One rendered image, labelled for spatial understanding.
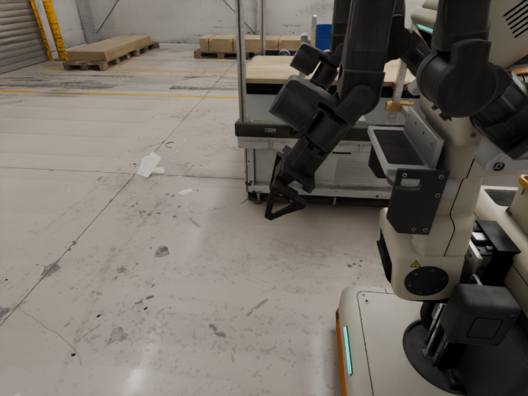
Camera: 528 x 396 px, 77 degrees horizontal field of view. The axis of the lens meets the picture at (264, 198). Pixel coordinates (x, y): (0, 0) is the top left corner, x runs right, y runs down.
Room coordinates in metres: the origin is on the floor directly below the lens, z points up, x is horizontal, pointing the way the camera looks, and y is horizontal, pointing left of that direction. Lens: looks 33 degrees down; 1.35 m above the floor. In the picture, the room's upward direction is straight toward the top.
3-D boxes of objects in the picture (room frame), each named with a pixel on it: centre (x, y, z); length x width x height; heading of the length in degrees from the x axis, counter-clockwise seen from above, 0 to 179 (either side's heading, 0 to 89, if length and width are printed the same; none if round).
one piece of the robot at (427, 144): (0.71, -0.34, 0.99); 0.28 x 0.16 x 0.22; 174
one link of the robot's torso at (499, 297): (0.64, -0.46, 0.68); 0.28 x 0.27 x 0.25; 174
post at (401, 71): (1.76, -0.70, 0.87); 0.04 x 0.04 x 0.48; 84
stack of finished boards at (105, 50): (7.94, 3.28, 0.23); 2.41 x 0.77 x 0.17; 176
